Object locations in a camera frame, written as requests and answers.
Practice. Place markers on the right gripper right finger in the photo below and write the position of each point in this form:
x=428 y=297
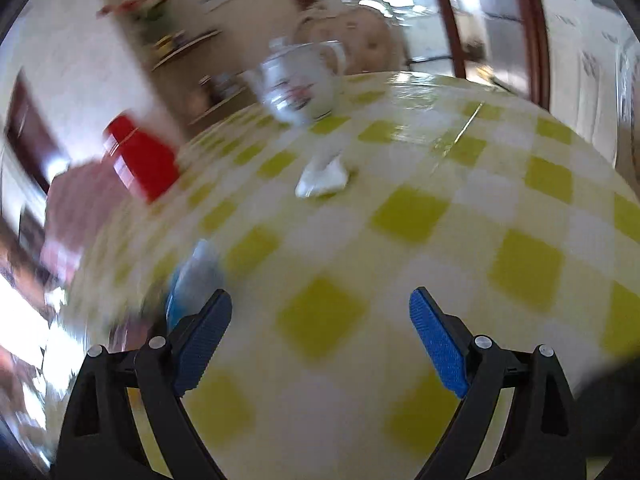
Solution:
x=516 y=415

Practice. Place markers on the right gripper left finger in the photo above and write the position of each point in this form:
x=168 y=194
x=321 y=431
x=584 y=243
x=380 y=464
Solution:
x=99 y=437

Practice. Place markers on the blue seed snack bag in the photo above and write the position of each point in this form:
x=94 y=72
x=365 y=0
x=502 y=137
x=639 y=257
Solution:
x=193 y=282

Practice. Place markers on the pink checkered covered chair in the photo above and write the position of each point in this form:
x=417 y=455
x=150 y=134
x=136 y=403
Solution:
x=79 y=202

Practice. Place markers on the red thermos jug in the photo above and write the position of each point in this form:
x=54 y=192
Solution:
x=145 y=165

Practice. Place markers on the yellow green checkered tablecloth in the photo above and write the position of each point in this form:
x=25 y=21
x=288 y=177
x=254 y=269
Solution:
x=509 y=219

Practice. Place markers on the small clear white packet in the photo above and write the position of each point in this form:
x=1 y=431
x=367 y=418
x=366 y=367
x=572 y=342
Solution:
x=324 y=175

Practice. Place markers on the wooden corner shelf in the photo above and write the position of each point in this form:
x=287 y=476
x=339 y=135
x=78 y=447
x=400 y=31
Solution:
x=200 y=81

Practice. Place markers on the white floral teapot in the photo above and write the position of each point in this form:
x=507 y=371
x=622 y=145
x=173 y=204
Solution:
x=297 y=82

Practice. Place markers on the flower vase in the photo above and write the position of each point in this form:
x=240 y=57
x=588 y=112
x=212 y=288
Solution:
x=149 y=16

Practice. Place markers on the white ornate chair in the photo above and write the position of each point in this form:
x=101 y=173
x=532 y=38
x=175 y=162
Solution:
x=372 y=42

